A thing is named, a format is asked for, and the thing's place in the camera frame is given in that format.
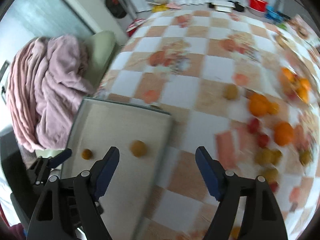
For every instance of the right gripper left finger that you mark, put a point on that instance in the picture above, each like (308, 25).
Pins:
(66, 204)

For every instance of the large orange right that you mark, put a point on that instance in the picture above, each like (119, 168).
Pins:
(283, 133)

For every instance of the large orange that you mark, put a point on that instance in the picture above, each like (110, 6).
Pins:
(283, 133)
(258, 105)

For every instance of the white tray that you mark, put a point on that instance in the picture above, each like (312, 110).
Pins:
(140, 134)

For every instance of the large orange left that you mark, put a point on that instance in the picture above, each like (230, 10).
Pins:
(258, 105)

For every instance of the checkered printed tablecloth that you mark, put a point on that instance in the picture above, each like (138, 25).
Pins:
(202, 66)

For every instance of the pink blanket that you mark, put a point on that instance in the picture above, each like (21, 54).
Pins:
(46, 85)

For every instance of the glass fruit bowl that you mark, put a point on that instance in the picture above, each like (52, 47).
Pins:
(297, 84)

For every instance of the green cushion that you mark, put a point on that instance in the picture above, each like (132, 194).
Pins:
(101, 48)

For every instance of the red bucket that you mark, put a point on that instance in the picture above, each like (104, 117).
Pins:
(258, 6)

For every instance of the white washing machine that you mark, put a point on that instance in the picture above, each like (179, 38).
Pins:
(113, 1)

